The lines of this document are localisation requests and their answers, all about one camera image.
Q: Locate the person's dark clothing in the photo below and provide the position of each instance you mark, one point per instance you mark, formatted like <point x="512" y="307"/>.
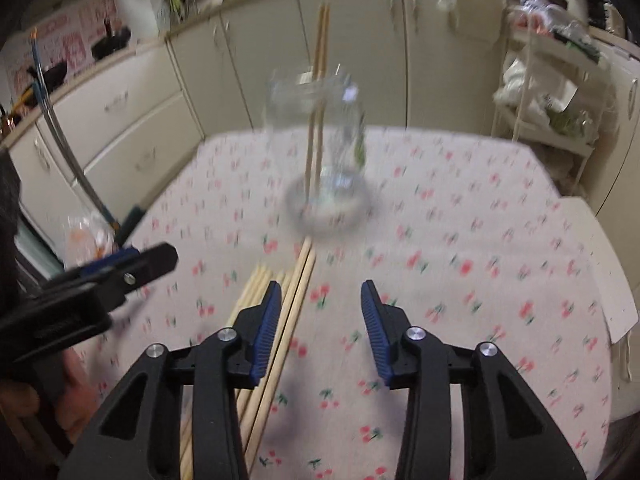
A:
<point x="9" y="220"/>

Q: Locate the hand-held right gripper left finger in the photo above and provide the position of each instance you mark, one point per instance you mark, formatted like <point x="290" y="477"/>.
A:
<point x="265" y="330"/>

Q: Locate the long wooden chopstick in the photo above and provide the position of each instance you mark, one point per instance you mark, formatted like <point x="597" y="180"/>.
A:
<point x="315" y="100"/>
<point x="323" y="100"/>

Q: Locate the metal chair frame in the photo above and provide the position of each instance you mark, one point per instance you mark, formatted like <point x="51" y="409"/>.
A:
<point x="65" y="145"/>

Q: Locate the pink patterned wall sheet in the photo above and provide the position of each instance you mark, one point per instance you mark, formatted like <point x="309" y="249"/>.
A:
<point x="65" y="35"/>

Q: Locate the bag of green vegetables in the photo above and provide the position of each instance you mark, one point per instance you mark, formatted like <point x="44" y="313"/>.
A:
<point x="570" y="117"/>

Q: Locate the clear bag with orange contents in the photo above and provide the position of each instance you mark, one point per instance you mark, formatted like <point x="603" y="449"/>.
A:
<point x="87" y="240"/>

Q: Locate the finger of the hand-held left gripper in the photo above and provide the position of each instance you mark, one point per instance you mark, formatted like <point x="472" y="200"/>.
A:
<point x="150" y="265"/>
<point x="112" y="259"/>

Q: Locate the cherry print tablecloth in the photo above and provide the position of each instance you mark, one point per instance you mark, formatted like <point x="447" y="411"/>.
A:
<point x="450" y="285"/>

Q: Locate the white plastic bag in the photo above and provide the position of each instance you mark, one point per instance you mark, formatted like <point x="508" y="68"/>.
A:
<point x="520" y="90"/>

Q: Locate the cream tall cabinet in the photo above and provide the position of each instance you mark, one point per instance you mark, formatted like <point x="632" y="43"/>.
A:
<point x="620" y="135"/>

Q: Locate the black pot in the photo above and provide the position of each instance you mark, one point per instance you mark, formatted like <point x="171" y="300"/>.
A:
<point x="50" y="77"/>
<point x="112" y="42"/>

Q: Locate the clear glass jar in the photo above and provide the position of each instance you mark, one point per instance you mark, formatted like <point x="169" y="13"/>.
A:
<point x="342" y="125"/>

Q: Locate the person's left hand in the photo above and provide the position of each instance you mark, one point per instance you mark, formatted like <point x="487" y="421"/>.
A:
<point x="80" y="395"/>

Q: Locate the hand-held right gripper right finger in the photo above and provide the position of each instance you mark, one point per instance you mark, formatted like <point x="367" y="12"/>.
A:
<point x="372" y="330"/>

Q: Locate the bunch of wooden chopsticks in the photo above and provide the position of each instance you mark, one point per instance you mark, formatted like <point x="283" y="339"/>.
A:
<point x="292" y="305"/>

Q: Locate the white shelf rack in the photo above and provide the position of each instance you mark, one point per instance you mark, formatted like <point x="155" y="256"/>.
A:
<point x="527" y="60"/>

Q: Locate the cream kitchen cabinets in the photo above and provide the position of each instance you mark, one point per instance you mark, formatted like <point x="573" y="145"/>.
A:
<point x="150" y="110"/>

